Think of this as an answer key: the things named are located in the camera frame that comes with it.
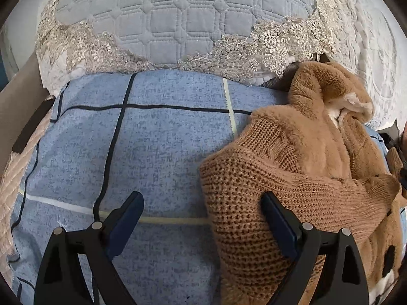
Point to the blue quilted lace-trimmed pillow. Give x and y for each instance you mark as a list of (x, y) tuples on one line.
[(178, 16)]

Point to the white embossed pillow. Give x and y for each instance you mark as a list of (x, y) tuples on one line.
[(365, 54)]

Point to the brown bed frame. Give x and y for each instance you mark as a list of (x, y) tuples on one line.
[(22, 95)]

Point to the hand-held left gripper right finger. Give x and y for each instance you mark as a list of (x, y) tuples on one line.
[(280, 225)]

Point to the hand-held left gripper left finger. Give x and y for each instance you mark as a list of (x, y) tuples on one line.
[(126, 220)]

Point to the beige quilted bedspread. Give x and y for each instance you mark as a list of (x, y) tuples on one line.
[(12, 181)]

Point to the blue checked bed sheet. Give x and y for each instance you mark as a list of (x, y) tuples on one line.
[(159, 152)]

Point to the brown fuzzy knit jacket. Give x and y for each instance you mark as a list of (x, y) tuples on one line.
[(318, 139)]

